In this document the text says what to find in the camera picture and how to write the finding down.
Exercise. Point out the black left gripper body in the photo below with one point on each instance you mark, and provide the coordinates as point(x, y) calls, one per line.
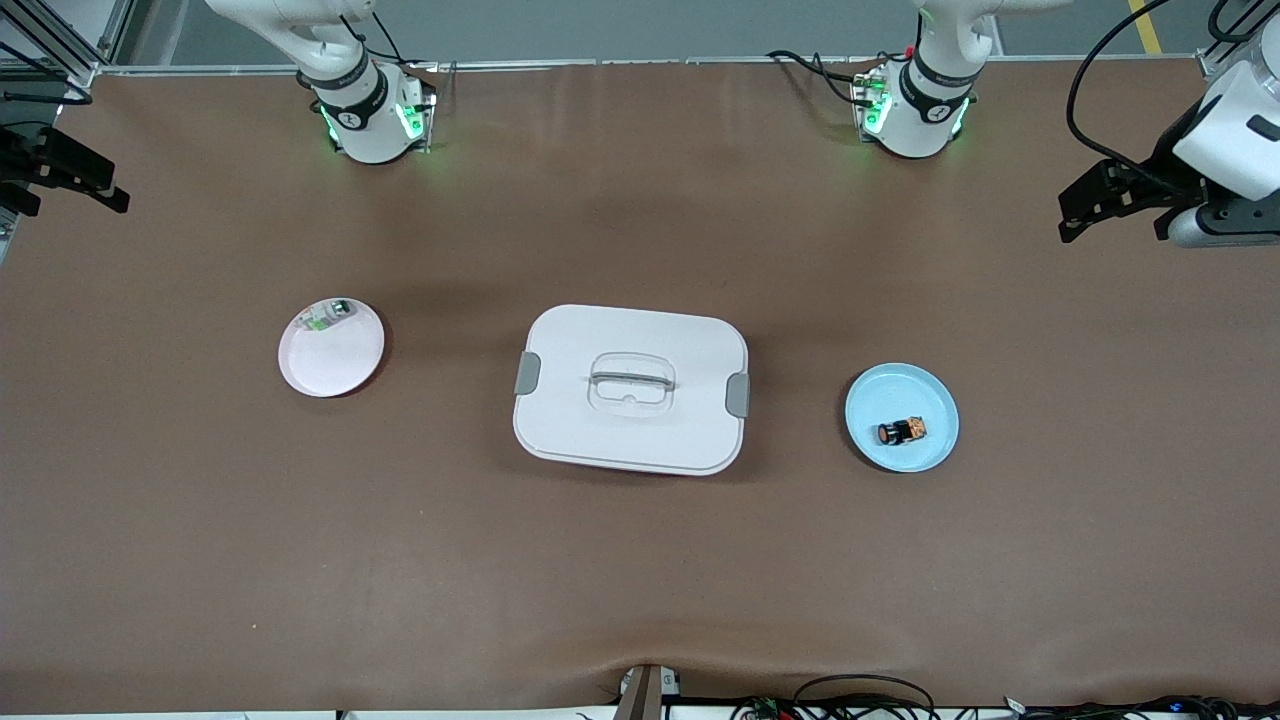
point(1160, 168)

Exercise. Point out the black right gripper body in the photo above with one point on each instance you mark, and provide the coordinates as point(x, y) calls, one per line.
point(28, 160)

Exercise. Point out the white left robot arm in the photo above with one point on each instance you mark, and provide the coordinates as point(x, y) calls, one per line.
point(920, 120)

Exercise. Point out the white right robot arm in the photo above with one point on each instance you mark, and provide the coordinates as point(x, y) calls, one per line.
point(365, 130)

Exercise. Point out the white lidded storage box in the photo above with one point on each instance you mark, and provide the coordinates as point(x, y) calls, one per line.
point(630, 420)

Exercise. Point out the pink round plate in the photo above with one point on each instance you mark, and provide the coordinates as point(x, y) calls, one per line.
point(330, 360)

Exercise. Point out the light blue round plate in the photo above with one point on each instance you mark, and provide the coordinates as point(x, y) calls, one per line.
point(900, 395)

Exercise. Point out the aluminium frame post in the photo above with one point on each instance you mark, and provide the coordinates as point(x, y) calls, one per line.
point(1225, 55)
point(60, 35)

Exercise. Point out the white and green switch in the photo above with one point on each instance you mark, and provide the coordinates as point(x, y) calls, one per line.
point(330, 313)

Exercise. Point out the silver table edge rail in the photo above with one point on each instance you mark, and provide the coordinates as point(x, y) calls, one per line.
point(600, 63)

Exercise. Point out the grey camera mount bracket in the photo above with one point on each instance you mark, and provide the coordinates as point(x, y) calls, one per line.
point(645, 695)

